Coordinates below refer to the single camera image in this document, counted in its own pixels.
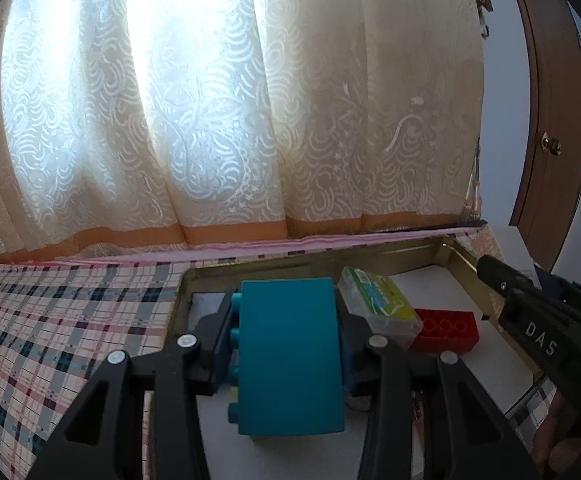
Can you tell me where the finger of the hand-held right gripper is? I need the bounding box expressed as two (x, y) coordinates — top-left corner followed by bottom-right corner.
(535, 271), (581, 332)
(476, 255), (539, 298)

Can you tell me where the clear box with green label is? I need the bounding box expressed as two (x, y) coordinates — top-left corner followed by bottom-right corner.
(337, 266), (423, 351)

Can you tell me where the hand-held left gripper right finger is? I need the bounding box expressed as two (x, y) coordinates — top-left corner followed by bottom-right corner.
(337, 305), (543, 480)

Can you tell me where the brown wooden door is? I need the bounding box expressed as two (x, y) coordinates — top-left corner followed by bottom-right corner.
(503, 0), (581, 271)

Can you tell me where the teal building block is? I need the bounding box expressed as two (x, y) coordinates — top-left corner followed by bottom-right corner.
(225, 277), (346, 436)

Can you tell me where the pink striped sheet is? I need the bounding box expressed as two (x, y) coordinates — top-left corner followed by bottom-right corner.
(55, 225), (488, 266)

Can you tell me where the gold metal tray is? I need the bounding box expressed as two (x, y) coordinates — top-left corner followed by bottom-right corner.
(168, 232), (546, 480)

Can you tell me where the red building block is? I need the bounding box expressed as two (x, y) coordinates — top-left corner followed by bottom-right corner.
(410, 307), (482, 356)

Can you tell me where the person's right hand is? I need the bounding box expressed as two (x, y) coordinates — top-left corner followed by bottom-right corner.
(530, 392), (581, 480)

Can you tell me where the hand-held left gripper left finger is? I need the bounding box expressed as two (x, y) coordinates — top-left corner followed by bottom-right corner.
(30, 290), (244, 480)

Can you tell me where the plaid bedsheet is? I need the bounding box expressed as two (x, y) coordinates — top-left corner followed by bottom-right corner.
(0, 230), (561, 480)

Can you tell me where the cream patterned curtain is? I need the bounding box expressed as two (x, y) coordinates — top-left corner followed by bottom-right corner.
(0, 0), (486, 266)

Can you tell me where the metal wall hook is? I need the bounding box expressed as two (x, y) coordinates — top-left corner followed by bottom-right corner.
(474, 0), (493, 38)

